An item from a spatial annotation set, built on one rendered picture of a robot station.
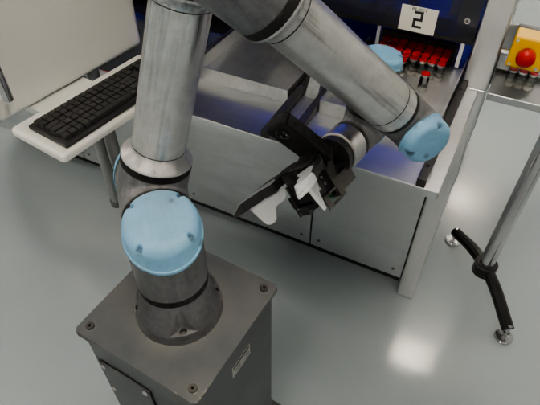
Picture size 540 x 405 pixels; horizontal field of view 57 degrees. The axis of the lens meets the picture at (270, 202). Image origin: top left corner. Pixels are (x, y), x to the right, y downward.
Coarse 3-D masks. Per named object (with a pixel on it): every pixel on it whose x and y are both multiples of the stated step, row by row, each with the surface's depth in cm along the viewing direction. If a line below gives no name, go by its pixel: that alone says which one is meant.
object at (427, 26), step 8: (408, 8) 116; (416, 8) 115; (424, 8) 114; (400, 16) 118; (408, 16) 117; (416, 16) 116; (424, 16) 116; (432, 16) 115; (400, 24) 119; (408, 24) 118; (416, 24) 118; (424, 24) 117; (432, 24) 116; (424, 32) 118; (432, 32) 117
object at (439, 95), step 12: (456, 72) 126; (432, 84) 123; (444, 84) 123; (456, 84) 116; (324, 96) 113; (432, 96) 119; (444, 96) 119; (324, 108) 113; (336, 108) 112; (444, 108) 110
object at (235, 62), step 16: (224, 48) 134; (240, 48) 135; (256, 48) 135; (272, 48) 135; (208, 64) 129; (224, 64) 129; (240, 64) 129; (256, 64) 129; (272, 64) 129; (288, 64) 129; (208, 80) 124; (224, 80) 122; (240, 80) 119; (256, 80) 124; (272, 80) 124; (288, 80) 124; (272, 96) 118; (288, 96) 117
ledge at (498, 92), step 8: (496, 72) 127; (496, 80) 124; (504, 80) 124; (496, 88) 122; (504, 88) 122; (512, 88) 122; (536, 88) 122; (488, 96) 121; (496, 96) 120; (504, 96) 119; (512, 96) 119; (520, 96) 119; (528, 96) 119; (536, 96) 119; (512, 104) 120; (520, 104) 119; (528, 104) 118; (536, 104) 117
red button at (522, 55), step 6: (528, 48) 108; (522, 54) 108; (528, 54) 107; (534, 54) 108; (516, 60) 109; (522, 60) 109; (528, 60) 108; (534, 60) 108; (522, 66) 109; (528, 66) 109
